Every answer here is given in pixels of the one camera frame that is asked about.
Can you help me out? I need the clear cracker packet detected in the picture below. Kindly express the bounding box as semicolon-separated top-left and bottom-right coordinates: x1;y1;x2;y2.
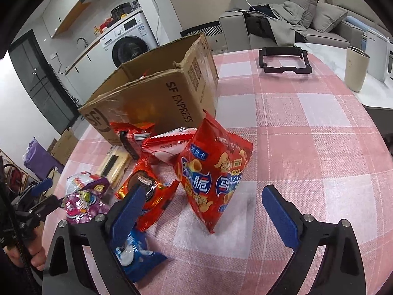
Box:
97;147;131;189

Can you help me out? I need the purple snack bag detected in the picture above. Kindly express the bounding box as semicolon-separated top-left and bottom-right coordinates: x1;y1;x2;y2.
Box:
67;172;110;198
62;191;109;225

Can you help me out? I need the black and white patterned panel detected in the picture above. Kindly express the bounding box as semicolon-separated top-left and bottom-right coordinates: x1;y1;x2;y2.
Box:
180;21;223;39

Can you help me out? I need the red and white snack packet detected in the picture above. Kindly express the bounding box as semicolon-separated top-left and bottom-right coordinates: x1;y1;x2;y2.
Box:
142;128;200;165

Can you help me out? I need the blue cookie packet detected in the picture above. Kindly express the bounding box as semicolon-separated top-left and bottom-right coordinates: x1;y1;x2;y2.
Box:
113;229;168;283

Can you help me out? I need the beige cup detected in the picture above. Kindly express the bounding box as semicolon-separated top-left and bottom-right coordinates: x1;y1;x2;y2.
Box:
344;46;370;92

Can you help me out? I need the orange-red chocolate cookie packet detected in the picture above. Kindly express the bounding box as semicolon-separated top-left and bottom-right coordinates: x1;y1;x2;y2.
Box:
115;157;180;232

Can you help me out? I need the wooden rack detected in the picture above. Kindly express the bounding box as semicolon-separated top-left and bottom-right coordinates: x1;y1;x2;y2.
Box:
0;149;40;191

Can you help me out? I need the white washing machine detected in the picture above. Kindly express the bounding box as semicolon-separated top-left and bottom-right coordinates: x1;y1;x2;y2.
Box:
100;12;158;68

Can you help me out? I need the person's left hand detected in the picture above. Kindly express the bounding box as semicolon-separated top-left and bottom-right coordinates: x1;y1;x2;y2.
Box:
5;243;47;272

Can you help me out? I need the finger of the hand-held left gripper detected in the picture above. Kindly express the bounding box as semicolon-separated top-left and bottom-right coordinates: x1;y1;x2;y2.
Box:
11;177;54;207
15;196;61;222

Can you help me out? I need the grey sofa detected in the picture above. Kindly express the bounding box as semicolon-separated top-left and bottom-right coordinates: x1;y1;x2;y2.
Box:
219;0;384;51

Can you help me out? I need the pink checkered tablecloth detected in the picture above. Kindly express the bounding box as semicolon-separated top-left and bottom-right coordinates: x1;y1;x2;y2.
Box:
41;49;390;295

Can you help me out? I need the brown cardboard box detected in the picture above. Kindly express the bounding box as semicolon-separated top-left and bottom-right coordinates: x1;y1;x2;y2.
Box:
78;32;219;146

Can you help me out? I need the white electric kettle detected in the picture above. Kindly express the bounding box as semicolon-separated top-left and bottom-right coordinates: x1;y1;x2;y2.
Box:
365;28;393;83

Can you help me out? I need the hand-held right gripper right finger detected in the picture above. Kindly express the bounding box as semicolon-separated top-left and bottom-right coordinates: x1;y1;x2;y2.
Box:
262;185;366;295

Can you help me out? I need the purple plastic bag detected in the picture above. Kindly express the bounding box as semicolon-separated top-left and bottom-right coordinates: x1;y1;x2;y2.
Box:
24;138;64;181

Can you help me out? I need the light grey pillow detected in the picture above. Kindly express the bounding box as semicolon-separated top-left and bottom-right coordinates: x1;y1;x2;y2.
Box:
310;2;349;34

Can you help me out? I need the black plastic frame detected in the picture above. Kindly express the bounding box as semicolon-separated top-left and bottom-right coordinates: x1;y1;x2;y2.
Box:
258;47;313;75

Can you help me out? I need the red packet with dark bar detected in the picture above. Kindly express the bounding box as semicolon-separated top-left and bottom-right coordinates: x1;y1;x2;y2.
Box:
110;121;155;160

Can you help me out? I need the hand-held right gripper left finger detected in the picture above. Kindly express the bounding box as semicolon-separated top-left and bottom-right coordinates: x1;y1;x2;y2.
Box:
41;186;146;295

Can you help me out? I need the dark grey pillow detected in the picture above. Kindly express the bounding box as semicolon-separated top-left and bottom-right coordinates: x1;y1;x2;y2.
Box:
289;0;318;29

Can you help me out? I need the small cardboard box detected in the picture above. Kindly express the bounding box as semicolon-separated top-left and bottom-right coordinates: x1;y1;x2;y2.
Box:
51;127;79;165

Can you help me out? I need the white kitchen counter cabinet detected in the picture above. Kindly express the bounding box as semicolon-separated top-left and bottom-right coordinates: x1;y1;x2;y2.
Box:
63;34;115;77

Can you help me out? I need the white marble coffee table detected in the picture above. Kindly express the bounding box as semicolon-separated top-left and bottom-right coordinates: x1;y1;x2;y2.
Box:
295;42;393;109

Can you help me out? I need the black framed glass door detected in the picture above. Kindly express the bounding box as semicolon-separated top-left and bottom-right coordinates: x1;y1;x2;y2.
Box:
9;31;81;130

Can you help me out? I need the grey coat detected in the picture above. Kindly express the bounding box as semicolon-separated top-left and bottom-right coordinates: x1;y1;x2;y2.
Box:
249;1;308;46

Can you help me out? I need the light blue cushion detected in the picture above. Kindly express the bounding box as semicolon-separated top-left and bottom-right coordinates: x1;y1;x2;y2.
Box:
345;15;368;29

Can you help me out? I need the large red chip bag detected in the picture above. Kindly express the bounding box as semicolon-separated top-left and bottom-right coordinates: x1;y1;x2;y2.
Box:
174;110;254;235

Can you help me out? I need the dark jacket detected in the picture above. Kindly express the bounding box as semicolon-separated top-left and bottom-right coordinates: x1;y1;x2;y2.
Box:
245;4;277;39

